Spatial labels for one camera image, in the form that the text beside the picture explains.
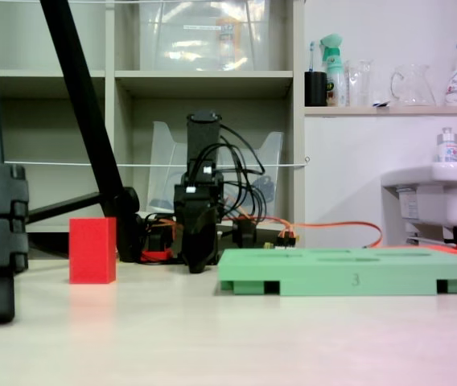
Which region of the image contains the clear plastic storage box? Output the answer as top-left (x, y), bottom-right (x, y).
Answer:
top-left (138, 0), bottom-right (272, 72)

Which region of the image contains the green spray bottle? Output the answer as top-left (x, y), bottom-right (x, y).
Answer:
top-left (319, 33), bottom-right (347, 108)

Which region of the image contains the black tripod brace bar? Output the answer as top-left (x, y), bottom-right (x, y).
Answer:
top-left (25, 191), bottom-right (105, 226)

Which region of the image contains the black motor with orange wires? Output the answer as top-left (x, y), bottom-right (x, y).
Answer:
top-left (142, 212), bottom-right (179, 254)

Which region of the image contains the black round clamp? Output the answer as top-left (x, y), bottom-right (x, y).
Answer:
top-left (232, 216), bottom-right (258, 248)

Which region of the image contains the slanted black tripod leg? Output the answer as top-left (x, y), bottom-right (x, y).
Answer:
top-left (39, 0), bottom-right (143, 263)

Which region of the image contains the clear glass beaker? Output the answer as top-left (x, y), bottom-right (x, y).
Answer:
top-left (344, 59), bottom-right (375, 108)

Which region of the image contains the small circuit board connector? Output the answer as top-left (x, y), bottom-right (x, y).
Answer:
top-left (275, 229), bottom-right (301, 248)

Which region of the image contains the clear glass pitcher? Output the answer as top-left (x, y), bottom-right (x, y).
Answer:
top-left (389, 64), bottom-right (437, 108)

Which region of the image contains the white sink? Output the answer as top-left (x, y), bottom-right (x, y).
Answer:
top-left (380, 160), bottom-right (457, 242)

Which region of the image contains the black cup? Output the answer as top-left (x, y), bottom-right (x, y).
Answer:
top-left (304, 71), bottom-right (329, 108)

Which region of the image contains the wooden wall shelf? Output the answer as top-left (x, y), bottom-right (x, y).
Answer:
top-left (304, 105), bottom-right (457, 118)

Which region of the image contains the beige shelf unit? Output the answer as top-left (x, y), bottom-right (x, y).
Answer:
top-left (0, 0), bottom-right (306, 258)

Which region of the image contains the clear plastic file holder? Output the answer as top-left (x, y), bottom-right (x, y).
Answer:
top-left (146, 120), bottom-right (285, 226)

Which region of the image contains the small clear sanitizer bottle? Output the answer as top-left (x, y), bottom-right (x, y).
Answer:
top-left (436, 126), bottom-right (457, 164)

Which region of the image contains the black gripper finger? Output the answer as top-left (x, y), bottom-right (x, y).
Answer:
top-left (181, 211), bottom-right (206, 275)
top-left (204, 209), bottom-right (219, 266)

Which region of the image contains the green shape-sorting board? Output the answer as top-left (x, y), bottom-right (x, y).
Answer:
top-left (216, 248), bottom-right (457, 298)

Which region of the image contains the black robot wire bundle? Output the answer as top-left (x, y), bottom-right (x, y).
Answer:
top-left (194, 123), bottom-right (269, 221)

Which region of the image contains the orange cable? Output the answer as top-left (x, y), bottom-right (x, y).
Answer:
top-left (220, 215), bottom-right (384, 248)

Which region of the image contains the red square block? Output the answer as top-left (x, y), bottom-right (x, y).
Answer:
top-left (68, 217), bottom-right (117, 285)

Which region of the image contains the thin white cord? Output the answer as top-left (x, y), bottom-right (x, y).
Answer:
top-left (2, 157), bottom-right (311, 169)

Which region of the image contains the red clamp base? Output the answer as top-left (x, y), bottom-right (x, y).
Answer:
top-left (139, 248), bottom-right (175, 265)

